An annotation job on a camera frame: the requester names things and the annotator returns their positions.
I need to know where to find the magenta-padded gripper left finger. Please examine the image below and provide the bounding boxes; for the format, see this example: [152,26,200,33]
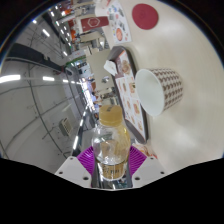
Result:
[54,145,101,189]

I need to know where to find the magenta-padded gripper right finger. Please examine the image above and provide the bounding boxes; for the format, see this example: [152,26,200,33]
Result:
[124,144,166,189]

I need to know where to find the clear bottle with yellow cap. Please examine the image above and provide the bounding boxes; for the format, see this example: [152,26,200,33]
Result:
[91,104,132,183]

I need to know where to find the ceiling air conditioner unit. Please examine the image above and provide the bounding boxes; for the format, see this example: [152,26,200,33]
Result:
[59,117,74,137]

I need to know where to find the printed paper tray liner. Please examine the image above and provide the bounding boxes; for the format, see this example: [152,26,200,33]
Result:
[114,50,147,141]

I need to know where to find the white patterned paper cup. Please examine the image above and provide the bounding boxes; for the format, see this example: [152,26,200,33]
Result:
[134,67,185,117]

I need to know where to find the ceiling lights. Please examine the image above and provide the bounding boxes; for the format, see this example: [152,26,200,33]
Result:
[0,3,98,158]

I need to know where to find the brown food piece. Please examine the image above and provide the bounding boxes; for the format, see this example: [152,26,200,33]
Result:
[121,61,132,75]

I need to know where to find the beige chairs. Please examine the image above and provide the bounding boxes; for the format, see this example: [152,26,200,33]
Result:
[71,6,116,101]

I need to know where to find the white paper napkin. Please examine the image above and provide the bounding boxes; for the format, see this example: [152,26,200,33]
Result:
[103,59,118,77]

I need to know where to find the dark food tray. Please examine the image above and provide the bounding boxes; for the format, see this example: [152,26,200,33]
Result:
[108,46,149,145]

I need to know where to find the colourful sticker sheet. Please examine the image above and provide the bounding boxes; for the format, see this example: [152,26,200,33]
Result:
[106,0,138,45]

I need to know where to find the flat round red coaster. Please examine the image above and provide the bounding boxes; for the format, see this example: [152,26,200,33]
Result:
[131,3,160,31]

